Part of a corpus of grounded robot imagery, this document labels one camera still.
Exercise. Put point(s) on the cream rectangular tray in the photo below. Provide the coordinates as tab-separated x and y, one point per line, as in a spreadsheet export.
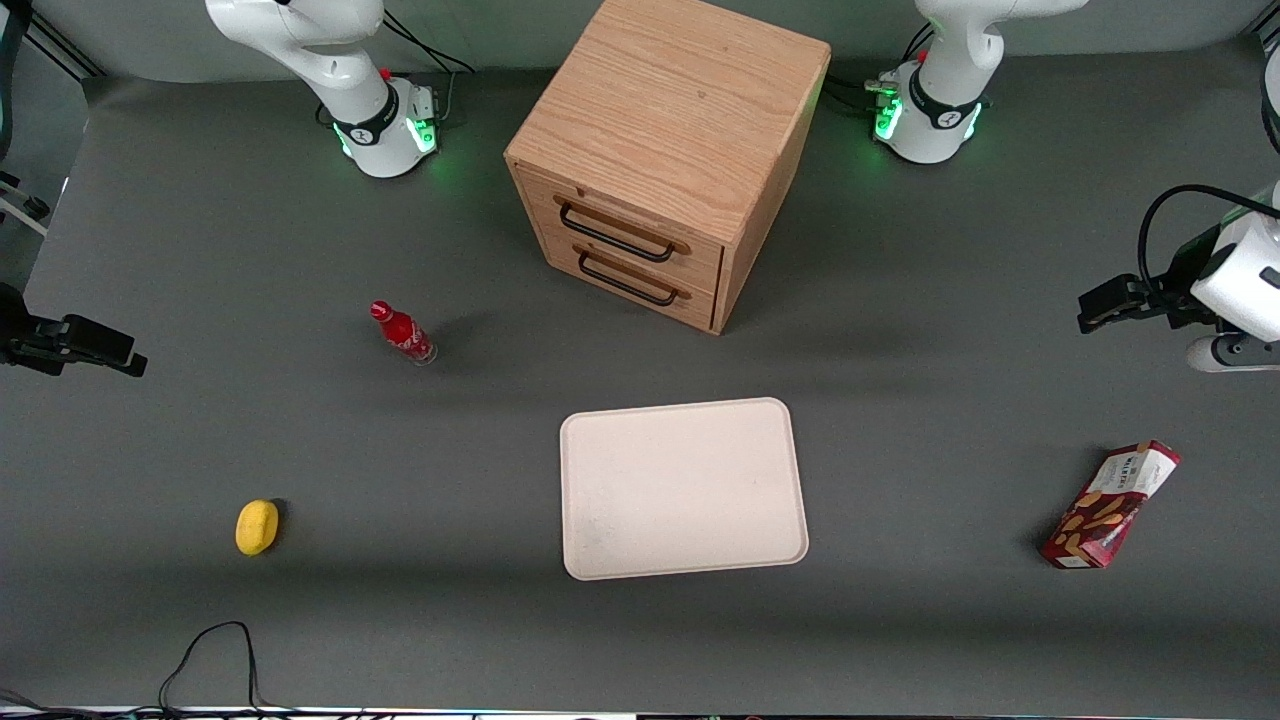
680	490

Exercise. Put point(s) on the red cola bottle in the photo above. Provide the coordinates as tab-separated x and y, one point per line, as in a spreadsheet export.
403	333

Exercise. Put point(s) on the wooden drawer cabinet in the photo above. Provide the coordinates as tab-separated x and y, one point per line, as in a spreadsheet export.
670	110

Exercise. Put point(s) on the red tartan shortbread cookie box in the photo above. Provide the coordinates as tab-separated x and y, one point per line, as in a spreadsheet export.
1105	505

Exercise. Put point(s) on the yellow lemon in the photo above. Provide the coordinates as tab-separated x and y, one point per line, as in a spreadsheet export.
257	527

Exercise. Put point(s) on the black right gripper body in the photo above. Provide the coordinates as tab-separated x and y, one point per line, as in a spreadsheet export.
22	336

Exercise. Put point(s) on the wooden drawer front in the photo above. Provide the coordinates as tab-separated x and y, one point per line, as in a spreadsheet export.
540	200
700	305

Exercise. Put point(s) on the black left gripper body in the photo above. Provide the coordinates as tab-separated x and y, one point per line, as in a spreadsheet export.
1178	281

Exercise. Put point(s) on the white bracket with black knob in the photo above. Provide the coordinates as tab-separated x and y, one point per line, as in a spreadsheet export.
20	205

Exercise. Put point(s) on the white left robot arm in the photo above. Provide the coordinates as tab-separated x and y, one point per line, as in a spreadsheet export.
935	120

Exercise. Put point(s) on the black frame rail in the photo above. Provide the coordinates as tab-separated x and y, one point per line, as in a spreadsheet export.
65	50

